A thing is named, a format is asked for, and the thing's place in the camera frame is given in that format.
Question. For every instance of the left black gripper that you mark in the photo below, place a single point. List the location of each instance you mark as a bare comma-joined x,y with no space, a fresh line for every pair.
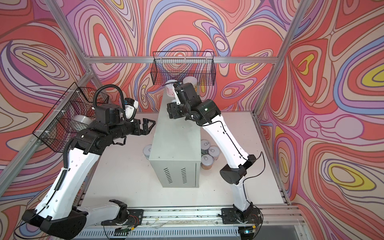
145,130

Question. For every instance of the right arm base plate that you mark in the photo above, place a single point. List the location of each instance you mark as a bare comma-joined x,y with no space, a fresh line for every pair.
231,216

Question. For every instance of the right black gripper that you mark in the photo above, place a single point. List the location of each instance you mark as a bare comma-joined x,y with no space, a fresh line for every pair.
172,108

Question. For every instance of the green circuit board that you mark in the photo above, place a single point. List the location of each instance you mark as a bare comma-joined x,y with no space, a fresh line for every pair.
248,230
121,231

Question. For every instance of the orange red labelled can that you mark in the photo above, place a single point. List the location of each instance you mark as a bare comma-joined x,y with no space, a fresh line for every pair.
207,162

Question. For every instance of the pink labelled can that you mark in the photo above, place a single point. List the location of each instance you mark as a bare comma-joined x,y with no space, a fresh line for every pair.
169,86

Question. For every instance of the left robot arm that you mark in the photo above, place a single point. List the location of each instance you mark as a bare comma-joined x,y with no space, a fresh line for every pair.
56,215

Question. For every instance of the teal can left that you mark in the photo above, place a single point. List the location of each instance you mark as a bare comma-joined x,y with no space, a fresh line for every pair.
147,151

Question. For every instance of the black wire basket rear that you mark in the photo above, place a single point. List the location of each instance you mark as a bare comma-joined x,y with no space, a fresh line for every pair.
177,65

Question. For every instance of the white grey can right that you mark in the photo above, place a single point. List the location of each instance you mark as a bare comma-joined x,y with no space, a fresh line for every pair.
214,152

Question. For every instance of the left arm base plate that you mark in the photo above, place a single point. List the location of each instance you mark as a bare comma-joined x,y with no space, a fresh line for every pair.
129,217

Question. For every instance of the green circuit board right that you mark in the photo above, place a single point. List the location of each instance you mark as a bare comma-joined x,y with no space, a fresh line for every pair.
248,230

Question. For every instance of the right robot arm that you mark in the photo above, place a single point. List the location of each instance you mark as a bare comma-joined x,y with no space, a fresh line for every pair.
206,114

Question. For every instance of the grey metal cabinet counter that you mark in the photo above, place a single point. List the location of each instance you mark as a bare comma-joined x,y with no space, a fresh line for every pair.
176,150

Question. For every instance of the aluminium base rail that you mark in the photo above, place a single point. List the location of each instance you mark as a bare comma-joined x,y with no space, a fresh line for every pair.
212,216

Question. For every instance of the blue grey can right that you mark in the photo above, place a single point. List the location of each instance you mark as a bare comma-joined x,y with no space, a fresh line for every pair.
205,145

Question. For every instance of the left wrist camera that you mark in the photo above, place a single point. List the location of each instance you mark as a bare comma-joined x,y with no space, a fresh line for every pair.
131,107

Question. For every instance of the black wire basket left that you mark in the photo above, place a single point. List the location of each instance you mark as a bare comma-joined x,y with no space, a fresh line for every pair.
57,128

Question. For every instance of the black wire basket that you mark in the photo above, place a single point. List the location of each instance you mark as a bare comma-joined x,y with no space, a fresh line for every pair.
57,128
177,65

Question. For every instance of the orange green lidded can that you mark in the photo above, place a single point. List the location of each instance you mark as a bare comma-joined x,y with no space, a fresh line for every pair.
192,80

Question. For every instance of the green circuit board left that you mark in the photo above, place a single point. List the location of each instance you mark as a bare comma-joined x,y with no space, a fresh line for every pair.
121,231

